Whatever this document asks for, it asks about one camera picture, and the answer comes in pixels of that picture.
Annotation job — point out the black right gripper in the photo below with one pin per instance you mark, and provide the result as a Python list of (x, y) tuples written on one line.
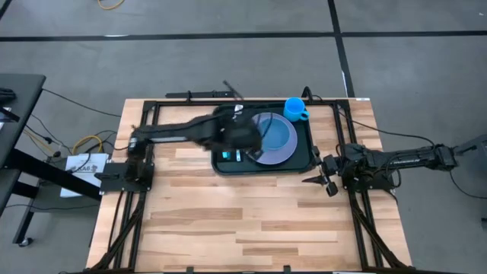
[(334, 165)]

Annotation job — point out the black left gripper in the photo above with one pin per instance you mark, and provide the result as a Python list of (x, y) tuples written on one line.
[(236, 131)]

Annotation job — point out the lavender plate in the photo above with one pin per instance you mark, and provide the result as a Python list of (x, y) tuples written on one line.
[(281, 156)]

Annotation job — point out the blue bowl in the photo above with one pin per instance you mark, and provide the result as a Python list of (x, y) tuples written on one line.
[(279, 135)]

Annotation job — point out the cyan mug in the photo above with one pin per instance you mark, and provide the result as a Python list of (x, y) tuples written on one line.
[(293, 109)]

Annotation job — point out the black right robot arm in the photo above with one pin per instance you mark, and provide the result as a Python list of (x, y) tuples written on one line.
[(411, 160)]

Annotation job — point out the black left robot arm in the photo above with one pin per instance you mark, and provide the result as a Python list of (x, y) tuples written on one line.
[(171, 133)]

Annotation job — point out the dark green plastic tray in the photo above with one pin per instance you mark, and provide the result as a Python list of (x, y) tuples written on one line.
[(304, 152)]

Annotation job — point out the black power strip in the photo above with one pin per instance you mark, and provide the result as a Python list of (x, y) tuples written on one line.
[(198, 94)]

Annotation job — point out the black table clamp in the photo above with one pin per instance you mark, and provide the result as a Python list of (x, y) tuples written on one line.
[(287, 269), (306, 93), (189, 270)]

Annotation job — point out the white paper sheet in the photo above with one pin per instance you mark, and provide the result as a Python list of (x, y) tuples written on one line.
[(81, 171)]

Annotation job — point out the grey metal stand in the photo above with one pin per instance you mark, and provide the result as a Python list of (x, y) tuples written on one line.
[(475, 142)]

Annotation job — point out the black side table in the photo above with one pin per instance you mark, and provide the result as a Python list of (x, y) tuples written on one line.
[(19, 99)]

